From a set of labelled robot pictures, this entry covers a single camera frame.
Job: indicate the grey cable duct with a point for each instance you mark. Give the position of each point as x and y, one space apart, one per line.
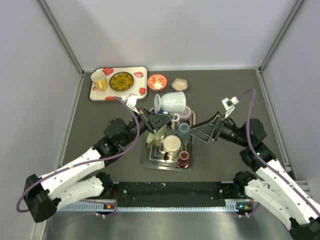
100 207

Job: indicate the lilac mug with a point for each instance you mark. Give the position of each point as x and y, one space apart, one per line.
185 116

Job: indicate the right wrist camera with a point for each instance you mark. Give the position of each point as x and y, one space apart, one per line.
229 105

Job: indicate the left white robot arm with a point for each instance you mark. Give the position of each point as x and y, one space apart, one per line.
45 195

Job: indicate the cream speckled mug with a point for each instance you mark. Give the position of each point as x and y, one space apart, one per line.
172 147

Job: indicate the pale blue footed mug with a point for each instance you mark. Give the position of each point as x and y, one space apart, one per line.
173 102

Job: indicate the yellow mug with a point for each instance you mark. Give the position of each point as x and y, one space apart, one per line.
99 80

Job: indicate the yellow patterned plate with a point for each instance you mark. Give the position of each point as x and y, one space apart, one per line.
121 81

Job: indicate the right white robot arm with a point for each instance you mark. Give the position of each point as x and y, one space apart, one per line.
269 184

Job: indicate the red patterned bowl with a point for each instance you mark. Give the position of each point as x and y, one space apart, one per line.
157 82

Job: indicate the strawberry pattern tray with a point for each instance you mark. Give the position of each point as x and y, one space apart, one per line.
139 87

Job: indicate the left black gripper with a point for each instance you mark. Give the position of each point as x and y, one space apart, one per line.
154 121

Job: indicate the light green mug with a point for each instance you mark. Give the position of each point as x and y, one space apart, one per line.
156 136

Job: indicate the dark blue mug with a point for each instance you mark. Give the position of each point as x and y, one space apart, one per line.
161 111

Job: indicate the small flower shaped bowl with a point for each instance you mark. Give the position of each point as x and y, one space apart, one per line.
179 85

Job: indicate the grey blue mug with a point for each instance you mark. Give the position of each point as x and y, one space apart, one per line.
183 132

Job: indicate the dark red brown mug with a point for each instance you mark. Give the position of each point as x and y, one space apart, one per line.
183 160

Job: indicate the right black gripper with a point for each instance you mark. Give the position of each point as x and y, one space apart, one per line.
206 133

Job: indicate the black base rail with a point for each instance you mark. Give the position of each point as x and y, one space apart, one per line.
198 193

